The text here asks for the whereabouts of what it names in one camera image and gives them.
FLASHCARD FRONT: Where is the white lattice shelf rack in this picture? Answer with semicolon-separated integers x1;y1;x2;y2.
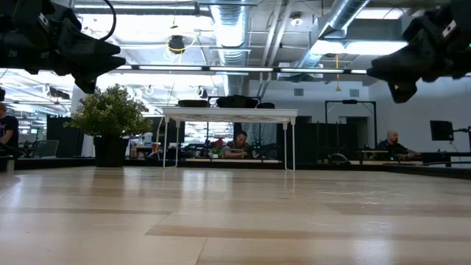
161;106;300;172

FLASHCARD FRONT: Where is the green potted plant black pot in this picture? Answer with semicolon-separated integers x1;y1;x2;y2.
64;83;154;169

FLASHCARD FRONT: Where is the stack of black bowls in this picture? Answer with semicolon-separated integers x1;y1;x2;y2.
216;94;258;103

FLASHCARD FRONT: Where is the black monitor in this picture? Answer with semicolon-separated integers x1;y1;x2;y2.
430;119;456;141

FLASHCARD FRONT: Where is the black room partition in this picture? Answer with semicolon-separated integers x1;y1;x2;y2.
46;116;84;158
296;122;332;159

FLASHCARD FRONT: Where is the person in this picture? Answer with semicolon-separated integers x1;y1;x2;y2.
375;129;420;161
224;130;255;160
0;103;20;158

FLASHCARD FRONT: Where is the rectangular ceiling light panel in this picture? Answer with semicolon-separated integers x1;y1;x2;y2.
355;7;409;20

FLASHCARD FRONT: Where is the silver spiral ceiling duct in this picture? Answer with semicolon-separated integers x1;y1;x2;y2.
296;0;371;71
210;0;252;97

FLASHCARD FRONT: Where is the yellow hanging pendant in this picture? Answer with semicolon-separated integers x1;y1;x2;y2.
333;54;342;92

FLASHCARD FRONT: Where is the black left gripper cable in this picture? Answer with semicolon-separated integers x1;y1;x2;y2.
98;0;117;42

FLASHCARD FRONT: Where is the long ceiling light strip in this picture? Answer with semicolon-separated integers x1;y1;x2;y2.
110;63;369;77

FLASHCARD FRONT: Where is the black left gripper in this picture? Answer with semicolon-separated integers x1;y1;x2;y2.
0;0;127;94

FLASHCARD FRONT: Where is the black desk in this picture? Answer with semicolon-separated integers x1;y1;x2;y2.
421;150;471;167

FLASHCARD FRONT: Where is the black spotlight with yellow cable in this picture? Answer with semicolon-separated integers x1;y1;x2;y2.
167;34;187;55

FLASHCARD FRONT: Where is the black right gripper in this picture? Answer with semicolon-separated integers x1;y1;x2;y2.
366;7;458;105

